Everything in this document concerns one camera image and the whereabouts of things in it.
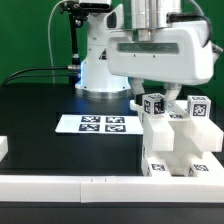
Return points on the white front fence rail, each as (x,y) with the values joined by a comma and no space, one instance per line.
(19,188)

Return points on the white fence rail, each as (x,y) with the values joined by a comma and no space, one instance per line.
(214,168)
(19,188)

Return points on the white chair seat block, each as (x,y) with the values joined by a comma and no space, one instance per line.
(176,153)

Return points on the white chair back piece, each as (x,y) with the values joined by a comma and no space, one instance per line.
(204,133)

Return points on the white block left edge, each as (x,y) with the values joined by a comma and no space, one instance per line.
(3,147)

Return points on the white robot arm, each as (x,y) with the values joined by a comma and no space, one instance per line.
(103,17)

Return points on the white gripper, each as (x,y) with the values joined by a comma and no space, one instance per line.
(159,42)

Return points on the small white tag cube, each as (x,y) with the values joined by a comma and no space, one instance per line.
(198,106)

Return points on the white tag sheet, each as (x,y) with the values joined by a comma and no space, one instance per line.
(99,124)

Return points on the white right fence rail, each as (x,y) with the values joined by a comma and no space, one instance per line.
(214,168)

